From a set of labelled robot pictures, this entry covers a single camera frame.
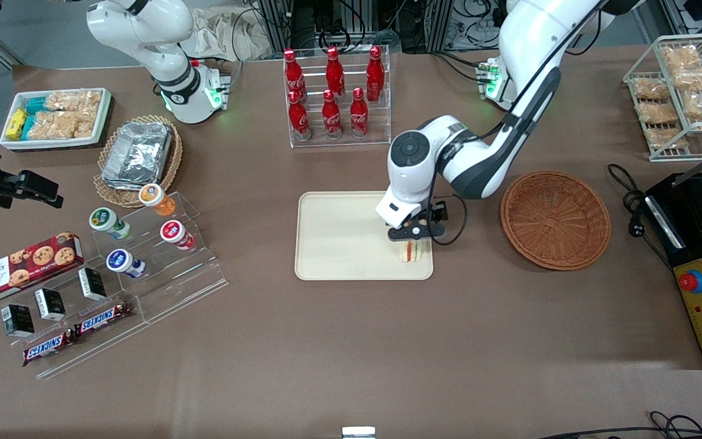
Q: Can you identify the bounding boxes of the white wire shelf rack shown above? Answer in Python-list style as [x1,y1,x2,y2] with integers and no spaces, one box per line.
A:
[623,34,702,162]

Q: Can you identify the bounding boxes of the crumpled beige cloth bag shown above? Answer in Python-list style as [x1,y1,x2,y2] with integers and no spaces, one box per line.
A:
[190,6,272,62]

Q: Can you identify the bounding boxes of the black aluminium equipment frame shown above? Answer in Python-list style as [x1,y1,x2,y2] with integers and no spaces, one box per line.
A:
[258,0,455,54]

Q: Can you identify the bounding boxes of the white rectangular snack bin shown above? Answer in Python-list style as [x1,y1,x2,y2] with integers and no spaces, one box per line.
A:
[0,87,113,151]

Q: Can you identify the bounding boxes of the clear acrylic bottle rack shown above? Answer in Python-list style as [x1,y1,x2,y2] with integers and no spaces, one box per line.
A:
[283,44,392,149]

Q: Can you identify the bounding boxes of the yellow snack packet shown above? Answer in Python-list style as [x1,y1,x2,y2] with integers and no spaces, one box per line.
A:
[6,109,28,141]

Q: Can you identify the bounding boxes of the black yellow control box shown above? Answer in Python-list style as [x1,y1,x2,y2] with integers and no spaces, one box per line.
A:
[643,173,702,371]

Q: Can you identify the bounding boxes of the clear acrylic stepped stand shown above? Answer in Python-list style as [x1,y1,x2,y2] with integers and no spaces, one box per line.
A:
[34,191,229,380]

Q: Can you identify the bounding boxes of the red cola bottle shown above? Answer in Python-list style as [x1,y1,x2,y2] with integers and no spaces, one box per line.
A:
[288,90,311,141]
[283,49,308,101]
[350,87,370,138]
[366,46,386,103]
[321,90,343,140]
[325,46,346,98]

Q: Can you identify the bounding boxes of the orange lid yogurt cup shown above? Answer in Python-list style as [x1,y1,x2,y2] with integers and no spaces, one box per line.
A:
[139,184,177,217]

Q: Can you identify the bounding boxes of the beige plastic tray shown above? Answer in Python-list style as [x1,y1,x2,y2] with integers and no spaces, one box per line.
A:
[294,191,434,281]

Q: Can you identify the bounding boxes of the red Walkers cookie box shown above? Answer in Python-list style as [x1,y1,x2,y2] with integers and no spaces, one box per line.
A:
[0,232,85,307]

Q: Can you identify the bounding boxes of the small black box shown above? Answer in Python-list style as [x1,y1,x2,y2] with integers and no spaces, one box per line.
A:
[1,304,35,338]
[34,288,66,321]
[78,267,108,301]

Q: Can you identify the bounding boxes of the red lid yogurt cup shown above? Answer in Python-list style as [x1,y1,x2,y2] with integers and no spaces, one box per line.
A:
[160,220,196,251]

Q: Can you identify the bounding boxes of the brown round wicker basket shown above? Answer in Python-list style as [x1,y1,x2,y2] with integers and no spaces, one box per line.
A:
[500,170,612,271]

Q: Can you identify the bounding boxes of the blue lid yogurt cup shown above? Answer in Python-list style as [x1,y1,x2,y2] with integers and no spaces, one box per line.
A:
[106,249,146,279]

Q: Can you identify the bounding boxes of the stacked aluminium foil containers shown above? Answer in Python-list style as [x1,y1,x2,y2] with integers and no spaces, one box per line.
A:
[101,121,174,190]

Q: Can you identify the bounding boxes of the black power cable with plug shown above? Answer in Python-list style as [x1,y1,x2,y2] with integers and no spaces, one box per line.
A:
[607,163,675,269]

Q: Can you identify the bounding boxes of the light tan wicker basket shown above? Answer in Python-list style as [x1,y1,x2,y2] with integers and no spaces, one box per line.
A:
[93,115,183,209]

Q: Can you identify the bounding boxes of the clear rice cracker bag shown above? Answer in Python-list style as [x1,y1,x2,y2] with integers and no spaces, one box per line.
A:
[28,110,96,140]
[46,90,103,113]

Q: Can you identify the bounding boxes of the black cables at table edge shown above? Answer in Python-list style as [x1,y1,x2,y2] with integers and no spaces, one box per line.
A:
[537,412,702,439]

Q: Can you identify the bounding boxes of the green lid yogurt cup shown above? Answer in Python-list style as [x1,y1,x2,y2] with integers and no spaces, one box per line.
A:
[89,207,132,240]

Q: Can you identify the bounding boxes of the Snickers chocolate bar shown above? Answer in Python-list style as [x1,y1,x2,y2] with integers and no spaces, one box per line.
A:
[22,329,80,367]
[74,302,134,337]

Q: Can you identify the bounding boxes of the triangular sandwich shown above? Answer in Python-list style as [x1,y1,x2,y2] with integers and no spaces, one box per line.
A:
[398,239,431,263]

